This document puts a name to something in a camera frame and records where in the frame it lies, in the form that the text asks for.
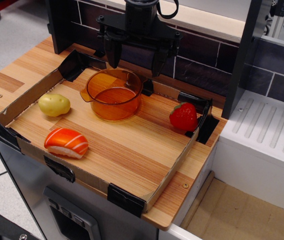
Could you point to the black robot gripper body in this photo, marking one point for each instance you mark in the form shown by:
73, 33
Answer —
140, 25

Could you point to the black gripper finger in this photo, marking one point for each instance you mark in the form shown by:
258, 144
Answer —
113, 48
159, 59

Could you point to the salmon nigiri sushi toy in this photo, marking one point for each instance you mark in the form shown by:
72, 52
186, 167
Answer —
66, 142

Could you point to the cardboard fence with black tape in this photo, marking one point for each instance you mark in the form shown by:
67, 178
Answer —
142, 164

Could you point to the orange transparent plastic pot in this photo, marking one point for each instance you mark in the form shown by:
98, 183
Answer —
114, 94

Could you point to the red toy strawberry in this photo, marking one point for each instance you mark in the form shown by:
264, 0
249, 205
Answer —
184, 117

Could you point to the yellow toy potato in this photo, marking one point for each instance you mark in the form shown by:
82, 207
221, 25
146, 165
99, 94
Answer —
54, 105

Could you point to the white toy sink drainboard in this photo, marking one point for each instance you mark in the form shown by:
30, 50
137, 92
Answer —
250, 149

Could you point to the grey toy oven front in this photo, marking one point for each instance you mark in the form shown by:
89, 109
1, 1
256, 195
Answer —
72, 222

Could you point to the black vertical post left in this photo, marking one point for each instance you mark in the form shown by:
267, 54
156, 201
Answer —
62, 14

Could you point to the dark grey vertical post right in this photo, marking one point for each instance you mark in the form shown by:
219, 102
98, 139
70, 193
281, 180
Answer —
253, 31

